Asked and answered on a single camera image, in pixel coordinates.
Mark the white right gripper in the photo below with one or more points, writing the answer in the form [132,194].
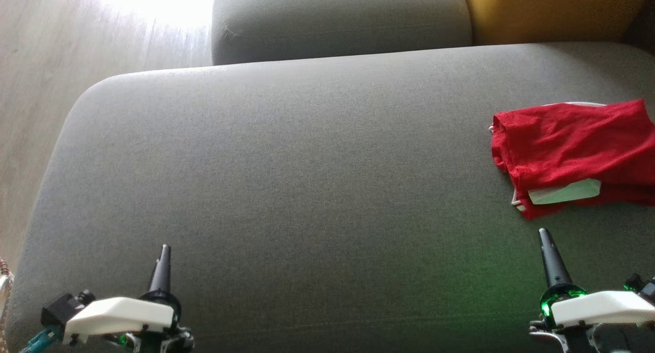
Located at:
[604,307]

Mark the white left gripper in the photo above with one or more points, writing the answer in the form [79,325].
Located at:
[123,314]

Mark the red white-trimmed basketball jersey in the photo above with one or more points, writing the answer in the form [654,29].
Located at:
[563,143]

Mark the wide yellow sofa backrest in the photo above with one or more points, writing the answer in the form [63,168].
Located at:
[552,10]

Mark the long grey sofa seat cushion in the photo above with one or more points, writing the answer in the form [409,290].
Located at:
[337,20]

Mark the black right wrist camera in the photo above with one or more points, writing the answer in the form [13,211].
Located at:
[639,285]

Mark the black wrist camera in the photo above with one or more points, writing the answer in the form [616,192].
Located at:
[639,285]
[61,307]

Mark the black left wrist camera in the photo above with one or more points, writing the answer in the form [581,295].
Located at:
[61,307]

